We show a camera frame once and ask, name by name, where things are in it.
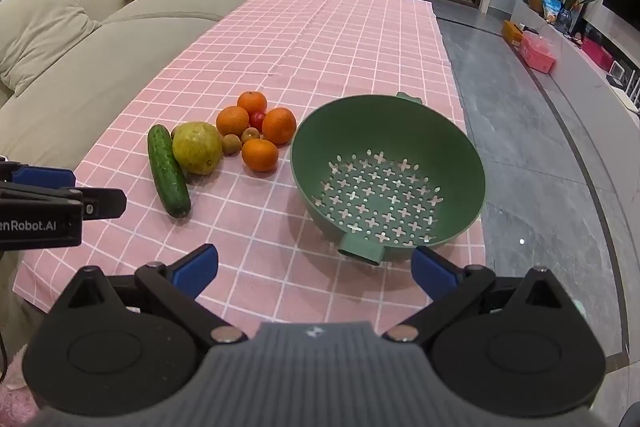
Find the beige cushion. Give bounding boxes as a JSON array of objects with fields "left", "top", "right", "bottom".
[{"left": 0, "top": 0, "right": 103, "bottom": 98}]

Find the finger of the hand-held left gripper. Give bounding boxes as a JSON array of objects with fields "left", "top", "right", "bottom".
[
  {"left": 0, "top": 162, "right": 76, "bottom": 188},
  {"left": 0, "top": 186, "right": 127, "bottom": 221}
]

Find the small white frame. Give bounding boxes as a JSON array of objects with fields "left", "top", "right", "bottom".
[{"left": 607, "top": 61, "right": 633, "bottom": 88}]

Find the pink storage box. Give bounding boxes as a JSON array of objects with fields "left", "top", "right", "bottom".
[{"left": 518, "top": 32, "right": 557, "bottom": 74}]

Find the orange box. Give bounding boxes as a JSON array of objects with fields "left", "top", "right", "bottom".
[{"left": 501, "top": 20, "right": 526, "bottom": 49}]

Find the green plastic colander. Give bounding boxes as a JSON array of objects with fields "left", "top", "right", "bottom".
[{"left": 290, "top": 92, "right": 487, "bottom": 267}]

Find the blue snack bag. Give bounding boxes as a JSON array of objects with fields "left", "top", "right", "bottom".
[{"left": 541, "top": 0, "right": 563, "bottom": 25}]

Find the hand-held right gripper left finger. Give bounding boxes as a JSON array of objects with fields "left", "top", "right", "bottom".
[{"left": 50, "top": 243, "right": 247, "bottom": 345}]

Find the pink checked tablecloth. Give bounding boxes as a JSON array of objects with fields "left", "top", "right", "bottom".
[{"left": 12, "top": 0, "right": 488, "bottom": 325}]

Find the white television cabinet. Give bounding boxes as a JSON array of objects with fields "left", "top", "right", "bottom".
[{"left": 510, "top": 0, "right": 640, "bottom": 118}]

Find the green cucumber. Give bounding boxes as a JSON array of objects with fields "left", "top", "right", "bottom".
[{"left": 147, "top": 125, "right": 192, "bottom": 219}]

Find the orange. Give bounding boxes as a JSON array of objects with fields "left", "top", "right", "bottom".
[
  {"left": 237, "top": 91, "right": 268, "bottom": 116},
  {"left": 216, "top": 106, "right": 250, "bottom": 136},
  {"left": 241, "top": 138, "right": 279, "bottom": 172},
  {"left": 262, "top": 107, "right": 297, "bottom": 145}
]

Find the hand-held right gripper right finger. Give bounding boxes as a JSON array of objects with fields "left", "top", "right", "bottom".
[{"left": 382, "top": 246, "right": 581, "bottom": 344}]

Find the beige sofa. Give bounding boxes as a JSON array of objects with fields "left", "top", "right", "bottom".
[{"left": 0, "top": 0, "right": 309, "bottom": 348}]

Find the yellow-green pear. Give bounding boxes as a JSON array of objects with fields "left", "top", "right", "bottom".
[{"left": 172, "top": 121, "right": 224, "bottom": 175}]

